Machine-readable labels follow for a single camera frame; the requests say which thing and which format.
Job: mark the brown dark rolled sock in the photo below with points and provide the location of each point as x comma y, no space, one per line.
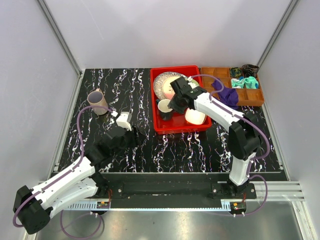
250,70

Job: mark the green panda square dish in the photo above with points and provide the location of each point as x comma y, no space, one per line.
193,83

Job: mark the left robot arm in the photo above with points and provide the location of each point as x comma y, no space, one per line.
34,207

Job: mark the speckled grey large plate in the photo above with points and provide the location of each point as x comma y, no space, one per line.
159,80

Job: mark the purple cloth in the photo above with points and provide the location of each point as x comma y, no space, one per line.
227,96

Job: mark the aluminium frame rail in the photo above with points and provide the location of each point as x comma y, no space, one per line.
58,35

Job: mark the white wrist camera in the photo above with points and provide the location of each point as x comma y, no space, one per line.
188,79
123,119

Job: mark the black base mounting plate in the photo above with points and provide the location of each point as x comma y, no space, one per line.
172,191

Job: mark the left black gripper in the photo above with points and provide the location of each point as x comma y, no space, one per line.
134,136

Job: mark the mint green sock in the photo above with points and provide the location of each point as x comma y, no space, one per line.
251,82

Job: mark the orange white square bowl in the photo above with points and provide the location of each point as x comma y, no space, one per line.
196,117

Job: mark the dark patterned sock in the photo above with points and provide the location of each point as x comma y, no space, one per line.
236,72

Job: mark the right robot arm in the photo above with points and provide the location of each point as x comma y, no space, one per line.
244,138

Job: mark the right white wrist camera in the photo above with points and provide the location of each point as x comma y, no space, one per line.
188,79

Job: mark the white square bowl insert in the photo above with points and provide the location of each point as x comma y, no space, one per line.
195,116

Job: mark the iridescent pink cup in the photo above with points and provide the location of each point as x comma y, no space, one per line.
97,99

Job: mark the wooden compartment organizer tray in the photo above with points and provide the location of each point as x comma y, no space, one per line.
246,96

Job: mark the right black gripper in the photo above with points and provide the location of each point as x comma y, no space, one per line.
173,105

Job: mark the red plastic bin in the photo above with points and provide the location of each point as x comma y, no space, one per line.
177,124

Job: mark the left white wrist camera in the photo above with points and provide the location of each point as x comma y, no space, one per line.
123,119

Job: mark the white mint sock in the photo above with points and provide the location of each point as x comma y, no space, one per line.
237,83

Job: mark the dark green mug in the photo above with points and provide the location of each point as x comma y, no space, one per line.
165,112

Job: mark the pink cream round plate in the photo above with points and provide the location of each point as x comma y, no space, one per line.
167,88

